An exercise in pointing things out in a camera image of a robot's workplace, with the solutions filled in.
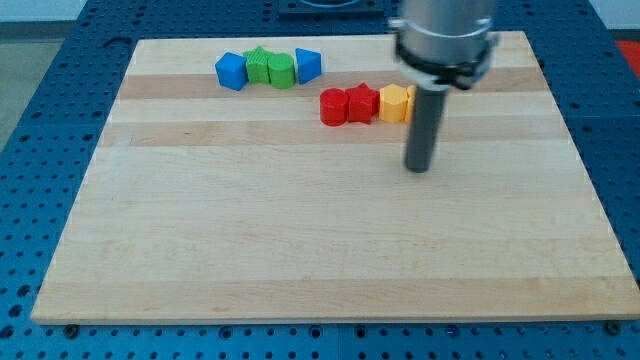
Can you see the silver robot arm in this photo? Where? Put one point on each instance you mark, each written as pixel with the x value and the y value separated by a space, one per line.
pixel 444 43

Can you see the yellow heart block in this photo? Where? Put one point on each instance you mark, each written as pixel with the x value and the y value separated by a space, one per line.
pixel 410 104

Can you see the red cylinder block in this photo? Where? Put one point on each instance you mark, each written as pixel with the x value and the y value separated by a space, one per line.
pixel 334 107

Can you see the red star block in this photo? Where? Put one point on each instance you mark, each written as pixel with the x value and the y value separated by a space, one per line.
pixel 363 103

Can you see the yellow hexagon block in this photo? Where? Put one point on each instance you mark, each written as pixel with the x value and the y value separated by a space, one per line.
pixel 393 100

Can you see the blue triangle block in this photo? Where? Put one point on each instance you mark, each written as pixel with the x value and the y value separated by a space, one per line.
pixel 309 64

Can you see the dark grey pointer rod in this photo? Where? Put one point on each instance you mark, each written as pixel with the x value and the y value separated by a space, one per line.
pixel 427 113

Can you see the light wooden board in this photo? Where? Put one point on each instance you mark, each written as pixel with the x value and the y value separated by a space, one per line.
pixel 206 205

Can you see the green cylinder block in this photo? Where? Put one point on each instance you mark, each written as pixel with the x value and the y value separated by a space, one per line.
pixel 281 71

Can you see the green star block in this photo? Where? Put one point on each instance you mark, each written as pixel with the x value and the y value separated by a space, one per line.
pixel 256 64

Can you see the blue cube block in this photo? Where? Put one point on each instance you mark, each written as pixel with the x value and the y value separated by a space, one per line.
pixel 231 71

